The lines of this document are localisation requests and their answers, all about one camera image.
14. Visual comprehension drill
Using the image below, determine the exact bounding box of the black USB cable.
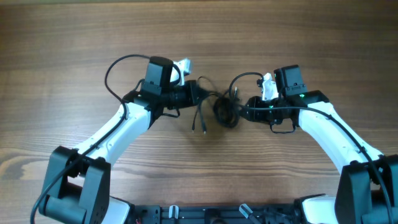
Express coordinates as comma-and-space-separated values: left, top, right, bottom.
212, 86, 241, 129
191, 75, 231, 134

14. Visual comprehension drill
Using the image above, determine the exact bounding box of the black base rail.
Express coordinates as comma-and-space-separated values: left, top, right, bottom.
125, 203, 301, 224

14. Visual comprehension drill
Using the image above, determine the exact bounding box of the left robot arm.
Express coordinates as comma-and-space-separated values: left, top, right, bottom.
30, 56, 199, 223

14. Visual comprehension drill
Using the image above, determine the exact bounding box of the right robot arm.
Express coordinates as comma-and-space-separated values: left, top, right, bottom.
239, 65, 397, 223

